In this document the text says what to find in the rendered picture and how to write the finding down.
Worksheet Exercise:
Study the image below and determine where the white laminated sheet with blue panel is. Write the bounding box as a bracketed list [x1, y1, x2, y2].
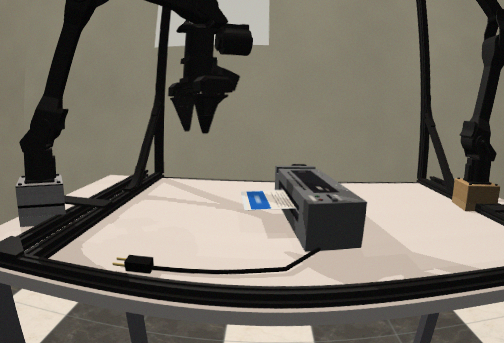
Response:
[241, 190, 296, 211]

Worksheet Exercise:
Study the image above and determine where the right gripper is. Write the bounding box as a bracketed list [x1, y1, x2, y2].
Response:
[168, 51, 233, 134]

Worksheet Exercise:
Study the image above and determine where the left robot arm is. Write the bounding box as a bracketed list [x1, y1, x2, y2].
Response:
[460, 0, 504, 185]

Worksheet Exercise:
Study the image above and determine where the dark grey laminator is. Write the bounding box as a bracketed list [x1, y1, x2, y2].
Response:
[117, 165, 367, 274]

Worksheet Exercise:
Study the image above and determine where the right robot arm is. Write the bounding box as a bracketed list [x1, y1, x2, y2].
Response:
[19, 0, 253, 184]

